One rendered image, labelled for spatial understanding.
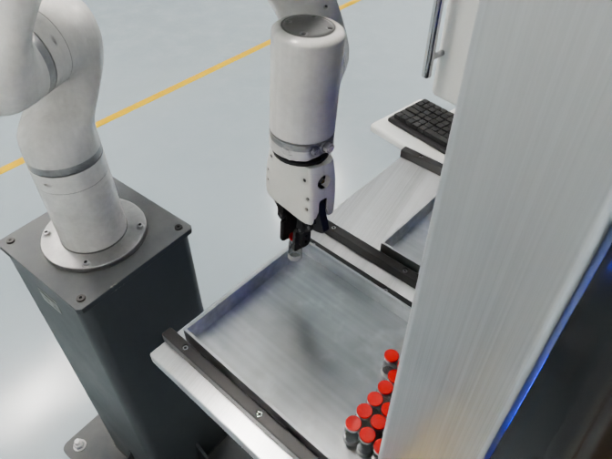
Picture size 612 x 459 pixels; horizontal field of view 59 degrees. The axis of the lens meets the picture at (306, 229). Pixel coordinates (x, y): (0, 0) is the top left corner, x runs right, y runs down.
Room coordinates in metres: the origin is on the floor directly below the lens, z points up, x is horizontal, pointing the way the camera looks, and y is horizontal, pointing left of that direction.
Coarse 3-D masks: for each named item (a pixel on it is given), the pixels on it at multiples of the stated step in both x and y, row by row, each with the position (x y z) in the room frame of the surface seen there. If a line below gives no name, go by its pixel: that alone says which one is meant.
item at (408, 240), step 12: (432, 204) 0.76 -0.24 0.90; (420, 216) 0.73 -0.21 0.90; (408, 228) 0.70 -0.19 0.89; (420, 228) 0.72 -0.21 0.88; (384, 240) 0.65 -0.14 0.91; (396, 240) 0.68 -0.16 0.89; (408, 240) 0.68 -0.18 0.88; (420, 240) 0.68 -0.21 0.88; (384, 252) 0.64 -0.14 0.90; (396, 252) 0.62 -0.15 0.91; (408, 252) 0.65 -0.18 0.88; (420, 252) 0.65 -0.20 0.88; (408, 264) 0.61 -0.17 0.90; (420, 264) 0.60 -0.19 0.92
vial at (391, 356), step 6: (384, 354) 0.42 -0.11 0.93; (390, 354) 0.42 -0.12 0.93; (396, 354) 0.42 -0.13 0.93; (384, 360) 0.41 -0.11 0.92; (390, 360) 0.41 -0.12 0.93; (396, 360) 0.41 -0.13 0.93; (384, 366) 0.41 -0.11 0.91; (390, 366) 0.41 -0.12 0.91; (396, 366) 0.41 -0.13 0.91; (384, 372) 0.41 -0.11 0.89
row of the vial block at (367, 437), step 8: (384, 408) 0.34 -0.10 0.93; (376, 416) 0.33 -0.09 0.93; (384, 416) 0.33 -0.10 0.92; (376, 424) 0.31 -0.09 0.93; (384, 424) 0.31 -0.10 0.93; (360, 432) 0.30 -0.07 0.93; (368, 432) 0.31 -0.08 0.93; (376, 432) 0.31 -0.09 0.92; (360, 440) 0.30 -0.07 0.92; (368, 440) 0.29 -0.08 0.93; (360, 448) 0.29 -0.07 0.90; (368, 448) 0.29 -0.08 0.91; (368, 456) 0.29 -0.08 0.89
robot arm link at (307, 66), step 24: (288, 24) 0.58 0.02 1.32; (312, 24) 0.59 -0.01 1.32; (336, 24) 0.60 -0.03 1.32; (288, 48) 0.55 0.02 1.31; (312, 48) 0.54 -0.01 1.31; (336, 48) 0.56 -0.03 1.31; (288, 72) 0.55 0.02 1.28; (312, 72) 0.54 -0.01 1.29; (336, 72) 0.56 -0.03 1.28; (288, 96) 0.55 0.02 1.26; (312, 96) 0.54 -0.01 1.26; (336, 96) 0.57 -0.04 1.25; (288, 120) 0.55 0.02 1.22; (312, 120) 0.54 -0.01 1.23; (312, 144) 0.54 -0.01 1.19
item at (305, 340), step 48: (240, 288) 0.55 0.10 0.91; (288, 288) 0.57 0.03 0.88; (336, 288) 0.57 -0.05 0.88; (192, 336) 0.46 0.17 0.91; (240, 336) 0.48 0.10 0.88; (288, 336) 0.48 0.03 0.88; (336, 336) 0.48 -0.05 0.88; (384, 336) 0.48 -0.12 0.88; (240, 384) 0.38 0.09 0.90; (288, 384) 0.40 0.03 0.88; (336, 384) 0.40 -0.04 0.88; (336, 432) 0.33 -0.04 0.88
